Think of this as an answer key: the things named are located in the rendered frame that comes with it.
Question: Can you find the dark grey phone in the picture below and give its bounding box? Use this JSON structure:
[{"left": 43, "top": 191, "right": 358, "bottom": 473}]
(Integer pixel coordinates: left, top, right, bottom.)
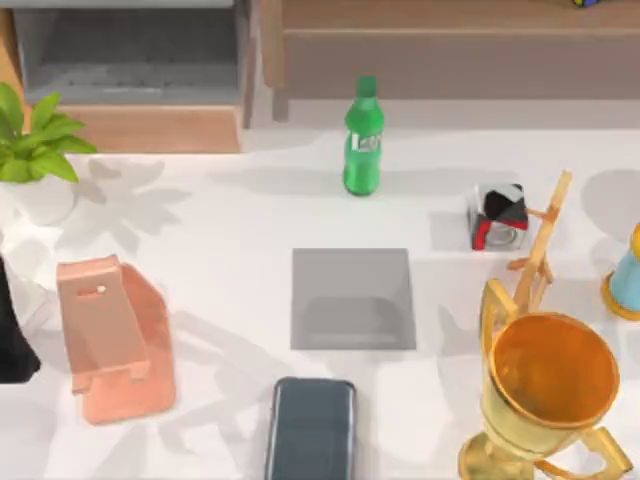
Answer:
[{"left": 263, "top": 377, "right": 357, "bottom": 480}]

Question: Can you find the pale wooden drawer front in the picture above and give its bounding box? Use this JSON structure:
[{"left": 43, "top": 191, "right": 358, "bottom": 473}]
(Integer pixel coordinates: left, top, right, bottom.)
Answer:
[{"left": 53, "top": 104, "right": 242, "bottom": 154}]

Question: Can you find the salmon phone stand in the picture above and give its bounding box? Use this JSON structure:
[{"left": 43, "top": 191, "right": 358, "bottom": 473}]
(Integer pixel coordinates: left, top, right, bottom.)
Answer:
[{"left": 55, "top": 253, "right": 177, "bottom": 426}]

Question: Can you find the grey pierced drawer inside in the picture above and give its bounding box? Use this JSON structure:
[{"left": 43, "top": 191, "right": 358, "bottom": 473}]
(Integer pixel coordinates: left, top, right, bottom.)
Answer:
[{"left": 12, "top": 0, "right": 251, "bottom": 107}]

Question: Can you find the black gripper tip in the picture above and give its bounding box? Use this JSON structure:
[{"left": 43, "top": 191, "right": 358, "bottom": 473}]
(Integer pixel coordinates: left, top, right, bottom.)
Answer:
[{"left": 0, "top": 257, "right": 42, "bottom": 385}]

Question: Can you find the blue and yellow bell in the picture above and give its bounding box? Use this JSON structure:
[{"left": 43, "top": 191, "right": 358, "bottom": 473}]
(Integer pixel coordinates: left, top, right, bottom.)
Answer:
[{"left": 600, "top": 232, "right": 640, "bottom": 321}]

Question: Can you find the red black white cube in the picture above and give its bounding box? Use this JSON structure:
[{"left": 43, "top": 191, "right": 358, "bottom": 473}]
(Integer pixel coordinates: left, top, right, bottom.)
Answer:
[{"left": 466, "top": 182, "right": 531, "bottom": 252}]

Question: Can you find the green bottle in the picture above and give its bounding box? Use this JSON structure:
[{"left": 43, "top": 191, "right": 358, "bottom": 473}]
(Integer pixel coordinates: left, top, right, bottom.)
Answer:
[{"left": 342, "top": 75, "right": 387, "bottom": 198}]

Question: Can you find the wooden shelf unit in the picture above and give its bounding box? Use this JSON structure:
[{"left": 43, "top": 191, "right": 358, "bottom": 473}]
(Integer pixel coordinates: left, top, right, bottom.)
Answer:
[{"left": 241, "top": 0, "right": 640, "bottom": 130}]

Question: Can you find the gold trophy cup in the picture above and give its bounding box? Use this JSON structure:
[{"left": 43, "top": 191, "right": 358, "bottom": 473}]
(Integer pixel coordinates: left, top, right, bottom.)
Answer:
[{"left": 458, "top": 278, "right": 634, "bottom": 480}]

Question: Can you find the green plant in white pot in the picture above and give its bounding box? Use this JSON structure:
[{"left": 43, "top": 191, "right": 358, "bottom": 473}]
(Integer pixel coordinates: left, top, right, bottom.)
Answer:
[{"left": 0, "top": 82, "right": 99, "bottom": 226}]

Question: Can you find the wooden stand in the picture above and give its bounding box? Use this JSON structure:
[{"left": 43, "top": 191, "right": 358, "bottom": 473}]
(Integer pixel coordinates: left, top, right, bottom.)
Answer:
[{"left": 507, "top": 169, "right": 573, "bottom": 312}]

